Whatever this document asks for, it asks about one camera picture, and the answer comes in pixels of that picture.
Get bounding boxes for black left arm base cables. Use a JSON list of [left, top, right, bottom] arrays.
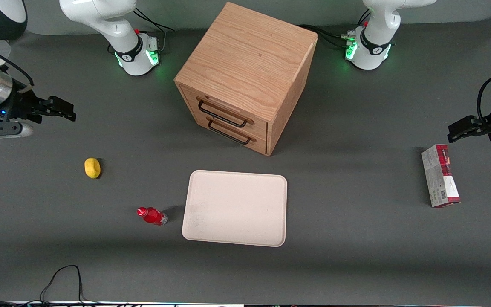
[[297, 9, 372, 49]]

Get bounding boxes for red coke bottle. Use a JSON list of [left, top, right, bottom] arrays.
[[137, 207, 168, 226]]

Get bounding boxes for black metal drawer handle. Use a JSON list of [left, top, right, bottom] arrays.
[[197, 97, 255, 128], [207, 117, 257, 146]]

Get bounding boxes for cream rectangular tray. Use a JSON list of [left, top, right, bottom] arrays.
[[182, 170, 288, 247]]

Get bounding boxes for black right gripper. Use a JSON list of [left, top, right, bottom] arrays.
[[2, 87, 77, 125]]

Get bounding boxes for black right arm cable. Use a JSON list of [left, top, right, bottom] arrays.
[[0, 38, 34, 87]]

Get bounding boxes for black arm base cables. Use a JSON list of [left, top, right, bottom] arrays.
[[297, 9, 372, 49], [133, 6, 175, 54]]

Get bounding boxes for yellow lemon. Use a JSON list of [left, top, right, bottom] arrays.
[[84, 158, 101, 179]]

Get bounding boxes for red white carton box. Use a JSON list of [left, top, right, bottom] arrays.
[[421, 144, 461, 208]]

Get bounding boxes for wooden drawer cabinet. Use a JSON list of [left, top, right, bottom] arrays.
[[174, 2, 318, 157]]

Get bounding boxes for black cable at table edge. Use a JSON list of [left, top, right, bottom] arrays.
[[0, 265, 101, 307]]

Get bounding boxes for black right arm base cables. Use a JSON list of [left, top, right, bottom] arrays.
[[133, 6, 175, 54]]

